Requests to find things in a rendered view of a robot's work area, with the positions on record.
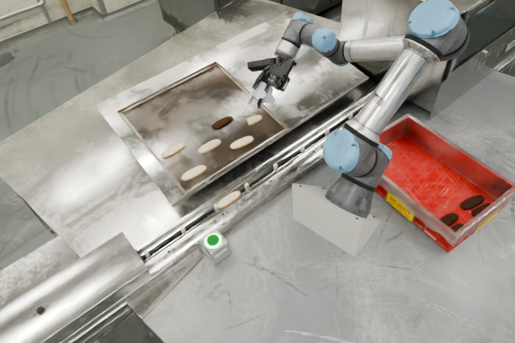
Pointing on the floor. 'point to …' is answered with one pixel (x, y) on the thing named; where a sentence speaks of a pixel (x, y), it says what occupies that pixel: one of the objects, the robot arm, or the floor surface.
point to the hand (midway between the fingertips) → (253, 102)
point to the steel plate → (126, 177)
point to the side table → (362, 262)
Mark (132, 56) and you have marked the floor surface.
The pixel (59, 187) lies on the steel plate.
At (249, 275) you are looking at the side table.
